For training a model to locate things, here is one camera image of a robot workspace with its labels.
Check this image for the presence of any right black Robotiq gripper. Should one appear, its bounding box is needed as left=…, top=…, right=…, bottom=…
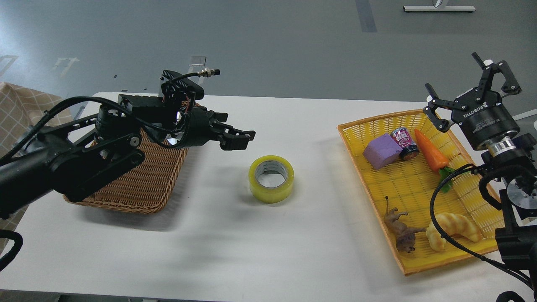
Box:
left=423, top=52, right=522, bottom=151

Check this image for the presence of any beige checkered cloth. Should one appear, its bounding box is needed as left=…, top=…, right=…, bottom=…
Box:
left=0, top=82, right=63, bottom=252

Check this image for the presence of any toy croissant bread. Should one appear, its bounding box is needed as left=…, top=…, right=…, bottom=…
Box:
left=426, top=213, right=484, bottom=252

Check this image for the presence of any yellow plastic basket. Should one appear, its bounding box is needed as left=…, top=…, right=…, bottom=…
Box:
left=337, top=109, right=504, bottom=276

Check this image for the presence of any brown wicker basket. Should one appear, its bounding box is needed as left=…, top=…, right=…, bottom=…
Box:
left=77, top=129, right=188, bottom=214

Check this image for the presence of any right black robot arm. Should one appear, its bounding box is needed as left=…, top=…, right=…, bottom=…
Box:
left=422, top=53, right=536, bottom=292

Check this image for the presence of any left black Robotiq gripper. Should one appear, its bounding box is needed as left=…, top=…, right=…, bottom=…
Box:
left=178, top=107, right=256, bottom=151

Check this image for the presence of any purple foam block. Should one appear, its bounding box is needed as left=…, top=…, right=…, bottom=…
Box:
left=362, top=133, right=402, bottom=170

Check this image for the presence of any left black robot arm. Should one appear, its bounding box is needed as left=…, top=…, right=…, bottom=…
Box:
left=0, top=68, right=255, bottom=220

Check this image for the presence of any small pink drink can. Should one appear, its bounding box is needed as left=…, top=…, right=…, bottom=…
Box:
left=389, top=128, right=420, bottom=161

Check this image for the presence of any white metal stand base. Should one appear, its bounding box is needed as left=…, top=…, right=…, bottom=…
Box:
left=403, top=0, right=476, bottom=13

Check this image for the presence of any orange toy carrot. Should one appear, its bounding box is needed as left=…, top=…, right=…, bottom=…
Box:
left=414, top=129, right=456, bottom=190

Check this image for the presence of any yellow clear tape roll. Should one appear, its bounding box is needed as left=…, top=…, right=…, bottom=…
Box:
left=248, top=155, right=294, bottom=204

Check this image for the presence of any brown toy lion figure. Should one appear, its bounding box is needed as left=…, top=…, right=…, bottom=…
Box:
left=383, top=195, right=427, bottom=253

